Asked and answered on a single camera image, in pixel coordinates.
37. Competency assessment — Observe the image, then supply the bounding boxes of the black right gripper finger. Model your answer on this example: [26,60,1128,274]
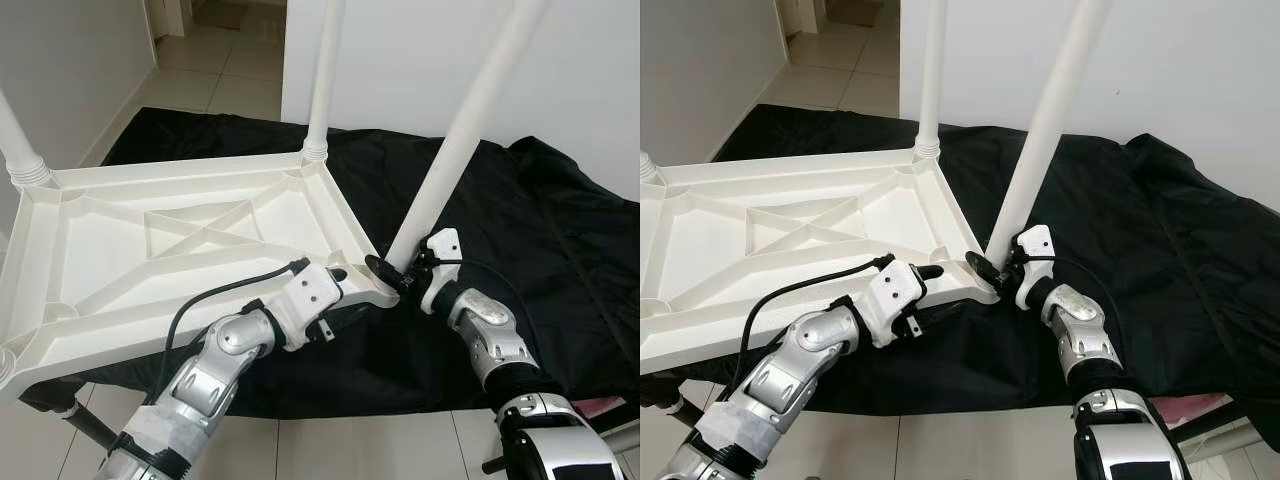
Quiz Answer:
[964,249,1005,287]
[364,252,407,292]

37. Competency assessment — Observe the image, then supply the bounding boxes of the white plastic children table top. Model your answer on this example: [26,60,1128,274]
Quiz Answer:
[0,149,402,398]
[640,147,1000,378]

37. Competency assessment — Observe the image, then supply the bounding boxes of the pink cloth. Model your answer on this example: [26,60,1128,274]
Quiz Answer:
[1158,391,1238,417]
[568,394,633,417]

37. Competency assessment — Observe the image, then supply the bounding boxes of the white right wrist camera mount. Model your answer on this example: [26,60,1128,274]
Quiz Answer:
[1014,224,1059,312]
[419,227,467,314]

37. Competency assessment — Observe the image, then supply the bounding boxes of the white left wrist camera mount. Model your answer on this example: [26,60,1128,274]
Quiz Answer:
[267,261,347,352]
[864,257,927,350]

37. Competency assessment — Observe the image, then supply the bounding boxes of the black shiny table cloth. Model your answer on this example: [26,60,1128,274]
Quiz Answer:
[689,102,1280,453]
[18,107,641,421]

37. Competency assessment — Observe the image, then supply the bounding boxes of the black metal table leg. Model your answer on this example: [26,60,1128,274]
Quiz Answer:
[48,398,118,453]
[1173,398,1280,448]
[482,399,641,474]
[658,393,713,423]

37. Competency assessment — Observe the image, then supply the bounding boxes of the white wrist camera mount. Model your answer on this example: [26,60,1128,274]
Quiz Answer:
[267,261,347,352]
[864,257,927,350]
[419,227,467,314]
[1014,224,1059,312]

